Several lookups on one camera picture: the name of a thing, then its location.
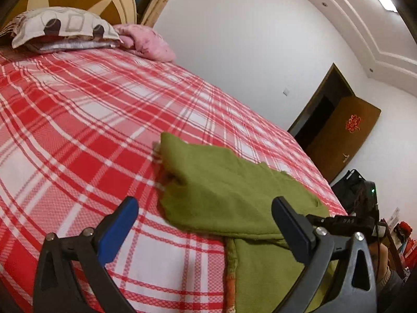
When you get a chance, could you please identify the green knit sweater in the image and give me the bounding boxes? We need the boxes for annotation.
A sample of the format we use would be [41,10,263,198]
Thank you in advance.
[160,133,329,312]

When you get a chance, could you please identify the black bag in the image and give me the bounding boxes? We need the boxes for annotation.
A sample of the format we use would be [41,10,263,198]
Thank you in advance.
[332,169,365,214]

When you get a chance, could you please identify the red bags on cabinet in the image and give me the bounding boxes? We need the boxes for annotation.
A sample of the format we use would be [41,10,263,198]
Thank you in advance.
[391,221,417,270]

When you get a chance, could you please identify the brown wooden door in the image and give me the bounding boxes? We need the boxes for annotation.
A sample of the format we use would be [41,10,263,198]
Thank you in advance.
[288,64,381,182]

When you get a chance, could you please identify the red white plaid bedspread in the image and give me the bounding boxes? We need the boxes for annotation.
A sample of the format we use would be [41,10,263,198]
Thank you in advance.
[1,46,344,312]

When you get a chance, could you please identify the striped folded blanket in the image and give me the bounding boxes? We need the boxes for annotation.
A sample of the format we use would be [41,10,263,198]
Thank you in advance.
[25,39,121,54]

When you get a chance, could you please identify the pink pillow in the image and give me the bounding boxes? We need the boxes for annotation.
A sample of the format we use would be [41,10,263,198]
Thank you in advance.
[113,24,176,62]

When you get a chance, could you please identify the white patterned pillow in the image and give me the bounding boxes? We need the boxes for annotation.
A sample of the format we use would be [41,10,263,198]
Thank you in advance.
[1,7,121,49]

